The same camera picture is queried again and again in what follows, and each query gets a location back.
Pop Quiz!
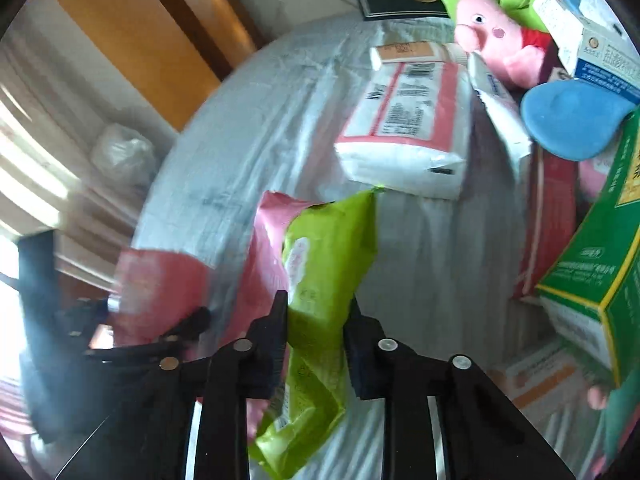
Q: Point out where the wooden door frame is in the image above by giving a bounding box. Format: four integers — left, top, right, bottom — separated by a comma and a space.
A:
42, 0, 266, 133

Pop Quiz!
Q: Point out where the white box orange stripe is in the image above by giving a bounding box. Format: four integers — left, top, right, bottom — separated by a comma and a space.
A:
492, 345, 606, 411

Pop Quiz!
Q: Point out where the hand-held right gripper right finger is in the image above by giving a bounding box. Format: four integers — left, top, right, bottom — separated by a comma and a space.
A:
343, 299, 576, 480

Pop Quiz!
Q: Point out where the orange and white box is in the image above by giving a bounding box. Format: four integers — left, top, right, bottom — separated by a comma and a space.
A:
371, 42, 468, 73

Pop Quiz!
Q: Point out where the small white box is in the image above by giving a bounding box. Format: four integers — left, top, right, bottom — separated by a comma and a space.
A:
532, 0, 587, 36

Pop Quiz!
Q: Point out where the white tissue pack red print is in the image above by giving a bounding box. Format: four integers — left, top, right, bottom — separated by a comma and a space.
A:
334, 57, 473, 200

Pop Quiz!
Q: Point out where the red box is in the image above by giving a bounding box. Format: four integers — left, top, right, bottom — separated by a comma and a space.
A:
515, 150, 581, 301

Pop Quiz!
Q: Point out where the silver covered desktop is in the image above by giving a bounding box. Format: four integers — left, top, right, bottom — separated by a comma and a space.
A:
132, 15, 621, 480

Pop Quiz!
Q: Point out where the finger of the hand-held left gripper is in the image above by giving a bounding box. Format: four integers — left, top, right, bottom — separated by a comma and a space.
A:
82, 306, 212, 362

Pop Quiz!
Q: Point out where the white packet blue print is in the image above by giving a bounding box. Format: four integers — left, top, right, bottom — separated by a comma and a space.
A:
467, 52, 533, 186

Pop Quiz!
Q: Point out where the pink wet wipes packet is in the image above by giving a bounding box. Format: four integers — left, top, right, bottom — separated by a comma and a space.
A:
114, 191, 323, 356

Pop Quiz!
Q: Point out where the white and blue medicine box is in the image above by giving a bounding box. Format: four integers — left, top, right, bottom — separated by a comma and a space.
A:
557, 0, 640, 106

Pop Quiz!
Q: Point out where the green box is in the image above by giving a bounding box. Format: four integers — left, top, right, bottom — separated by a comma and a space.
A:
536, 110, 640, 386

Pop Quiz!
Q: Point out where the clear plastic bag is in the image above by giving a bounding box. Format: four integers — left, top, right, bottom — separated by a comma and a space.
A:
90, 122, 161, 191

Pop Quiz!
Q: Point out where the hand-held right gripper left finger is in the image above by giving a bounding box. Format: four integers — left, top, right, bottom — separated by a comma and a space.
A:
65, 290, 290, 480

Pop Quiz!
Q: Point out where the green wet wipes packet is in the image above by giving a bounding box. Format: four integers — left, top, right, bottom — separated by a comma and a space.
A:
248, 187, 386, 478

